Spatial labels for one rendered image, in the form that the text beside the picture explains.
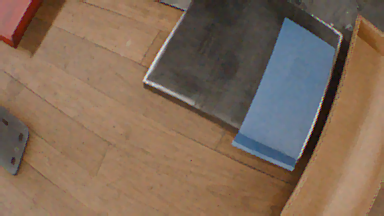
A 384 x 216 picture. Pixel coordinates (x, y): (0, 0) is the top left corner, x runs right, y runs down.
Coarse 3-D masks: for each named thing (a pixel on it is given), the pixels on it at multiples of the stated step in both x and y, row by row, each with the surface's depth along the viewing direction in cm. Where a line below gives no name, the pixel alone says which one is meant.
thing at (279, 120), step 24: (288, 24) 105; (288, 48) 104; (312, 48) 104; (288, 72) 103; (312, 72) 103; (264, 96) 102; (288, 96) 102; (312, 96) 103; (264, 120) 102; (288, 120) 102; (312, 120) 102; (240, 144) 99; (264, 144) 101; (288, 144) 101; (288, 168) 98
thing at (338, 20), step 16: (160, 0) 107; (176, 0) 107; (304, 0) 108; (320, 0) 108; (336, 0) 108; (352, 0) 109; (368, 0) 109; (320, 16) 108; (336, 16) 108; (352, 16) 108; (368, 16) 108; (336, 64) 106; (336, 80) 106
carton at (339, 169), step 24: (360, 24) 102; (360, 48) 106; (360, 72) 106; (336, 96) 98; (360, 96) 105; (336, 120) 104; (360, 120) 104; (336, 144) 103; (360, 144) 103; (312, 168) 103; (336, 168) 102; (360, 168) 102; (312, 192) 102; (336, 192) 102; (360, 192) 102
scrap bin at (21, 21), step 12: (0, 0) 107; (12, 0) 107; (24, 0) 107; (36, 0) 104; (0, 12) 107; (12, 12) 107; (24, 12) 101; (0, 24) 106; (12, 24) 106; (24, 24) 104; (0, 36) 104; (12, 36) 101
